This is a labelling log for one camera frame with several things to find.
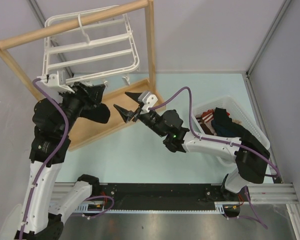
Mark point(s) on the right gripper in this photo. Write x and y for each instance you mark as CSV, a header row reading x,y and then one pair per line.
x,y
126,114

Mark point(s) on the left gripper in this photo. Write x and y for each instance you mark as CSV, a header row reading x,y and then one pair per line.
x,y
92,96

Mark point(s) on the black sock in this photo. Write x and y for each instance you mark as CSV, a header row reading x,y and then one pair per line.
x,y
98,114
222,118

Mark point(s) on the white plastic clip hanger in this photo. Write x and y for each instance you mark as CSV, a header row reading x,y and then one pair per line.
x,y
99,50

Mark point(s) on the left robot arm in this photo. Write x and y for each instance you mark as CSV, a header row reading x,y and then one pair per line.
x,y
53,122

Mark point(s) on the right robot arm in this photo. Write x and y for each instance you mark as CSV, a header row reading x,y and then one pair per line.
x,y
244,149

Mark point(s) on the wooden hanging rack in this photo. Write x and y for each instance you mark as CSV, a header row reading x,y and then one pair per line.
x,y
85,131

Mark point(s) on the red white striped sock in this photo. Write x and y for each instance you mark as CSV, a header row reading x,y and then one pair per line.
x,y
205,121

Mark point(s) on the dark blue sock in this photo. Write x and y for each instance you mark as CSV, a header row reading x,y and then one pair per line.
x,y
224,131

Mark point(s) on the white plastic basket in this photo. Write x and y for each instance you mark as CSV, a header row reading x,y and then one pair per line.
x,y
236,112

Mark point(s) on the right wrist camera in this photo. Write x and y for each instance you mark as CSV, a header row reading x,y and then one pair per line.
x,y
148,100

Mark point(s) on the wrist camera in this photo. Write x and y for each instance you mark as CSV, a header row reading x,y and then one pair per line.
x,y
148,100
57,82

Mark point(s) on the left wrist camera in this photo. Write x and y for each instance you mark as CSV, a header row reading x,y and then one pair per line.
x,y
57,82

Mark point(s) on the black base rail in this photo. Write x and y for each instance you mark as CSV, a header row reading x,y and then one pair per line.
x,y
185,197

